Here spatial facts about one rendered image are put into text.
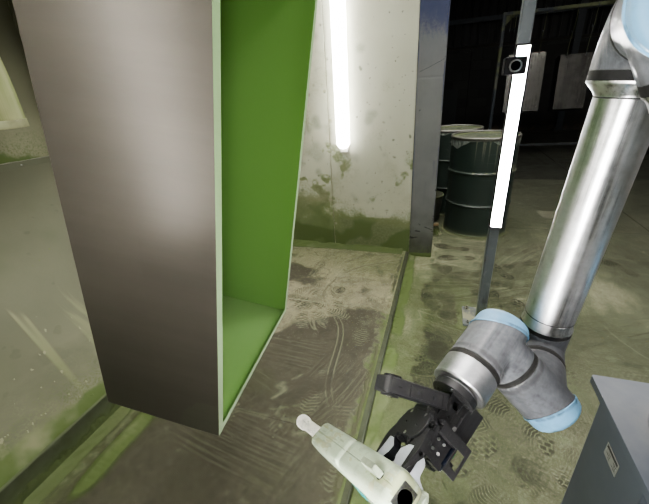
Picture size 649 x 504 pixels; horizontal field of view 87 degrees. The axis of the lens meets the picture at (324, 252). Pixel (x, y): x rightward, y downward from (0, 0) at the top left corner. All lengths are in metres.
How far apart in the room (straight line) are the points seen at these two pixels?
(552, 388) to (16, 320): 1.81
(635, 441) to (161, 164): 1.06
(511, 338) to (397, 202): 2.25
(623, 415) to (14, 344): 1.95
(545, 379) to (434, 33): 2.32
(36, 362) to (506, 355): 1.68
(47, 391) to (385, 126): 2.45
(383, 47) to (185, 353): 2.33
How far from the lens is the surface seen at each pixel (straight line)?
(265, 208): 1.31
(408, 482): 0.47
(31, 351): 1.84
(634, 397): 1.09
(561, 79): 7.75
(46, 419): 1.81
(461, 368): 0.62
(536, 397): 0.71
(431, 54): 2.69
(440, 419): 0.60
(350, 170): 2.84
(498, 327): 0.67
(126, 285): 0.90
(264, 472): 1.52
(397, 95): 2.71
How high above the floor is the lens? 1.30
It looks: 25 degrees down
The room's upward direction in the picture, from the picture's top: 4 degrees counter-clockwise
